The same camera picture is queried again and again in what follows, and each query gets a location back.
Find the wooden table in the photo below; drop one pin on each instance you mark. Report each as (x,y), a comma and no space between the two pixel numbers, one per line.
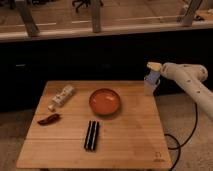
(131,138)

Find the red chili pepper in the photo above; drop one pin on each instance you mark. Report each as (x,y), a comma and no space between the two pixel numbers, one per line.
(50,119)

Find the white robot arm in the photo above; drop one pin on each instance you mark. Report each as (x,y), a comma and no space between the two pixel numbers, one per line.
(189,77)

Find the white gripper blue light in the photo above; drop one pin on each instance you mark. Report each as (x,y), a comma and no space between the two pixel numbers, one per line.
(152,82)

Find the black striped sponge block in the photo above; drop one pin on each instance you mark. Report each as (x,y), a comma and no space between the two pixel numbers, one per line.
(92,136)

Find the orange ceramic bowl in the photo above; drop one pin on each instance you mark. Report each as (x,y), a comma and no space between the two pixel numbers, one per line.
(104,101)

